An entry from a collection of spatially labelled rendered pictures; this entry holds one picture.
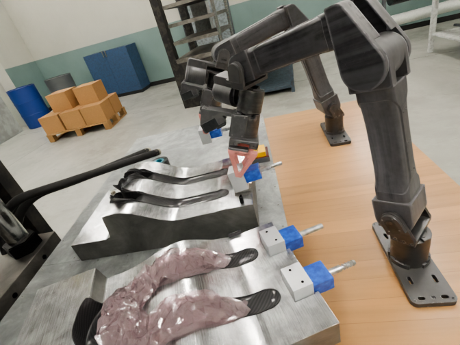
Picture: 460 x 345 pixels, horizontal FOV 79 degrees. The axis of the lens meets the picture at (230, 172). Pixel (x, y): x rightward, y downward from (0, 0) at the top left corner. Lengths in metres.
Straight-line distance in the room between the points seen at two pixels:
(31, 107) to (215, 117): 7.24
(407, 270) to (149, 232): 0.57
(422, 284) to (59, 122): 5.57
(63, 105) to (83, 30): 3.28
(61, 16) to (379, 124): 8.70
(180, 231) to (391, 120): 0.52
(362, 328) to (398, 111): 0.35
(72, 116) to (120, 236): 4.85
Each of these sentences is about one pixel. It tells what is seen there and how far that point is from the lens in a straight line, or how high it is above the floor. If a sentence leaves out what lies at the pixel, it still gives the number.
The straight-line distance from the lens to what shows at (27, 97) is 7.76.
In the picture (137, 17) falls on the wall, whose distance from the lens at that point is 7.89.
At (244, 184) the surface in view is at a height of 0.92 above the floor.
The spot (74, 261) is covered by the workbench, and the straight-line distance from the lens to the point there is 0.93.
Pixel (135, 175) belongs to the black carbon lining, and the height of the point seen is 0.94.
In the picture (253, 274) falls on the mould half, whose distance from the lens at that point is 0.57.
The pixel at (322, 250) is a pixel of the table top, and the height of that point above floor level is 0.80.
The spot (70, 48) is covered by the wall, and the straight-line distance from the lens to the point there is 9.03.
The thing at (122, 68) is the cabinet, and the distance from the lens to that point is 7.70.
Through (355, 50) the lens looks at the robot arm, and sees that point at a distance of 0.44.
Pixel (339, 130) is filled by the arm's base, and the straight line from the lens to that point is 1.10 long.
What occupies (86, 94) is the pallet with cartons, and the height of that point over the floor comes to 0.60.
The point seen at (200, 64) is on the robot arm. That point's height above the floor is 1.17.
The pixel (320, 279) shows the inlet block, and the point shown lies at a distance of 0.53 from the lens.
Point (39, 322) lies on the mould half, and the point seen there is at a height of 0.91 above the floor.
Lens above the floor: 1.29
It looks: 30 degrees down
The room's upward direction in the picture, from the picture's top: 16 degrees counter-clockwise
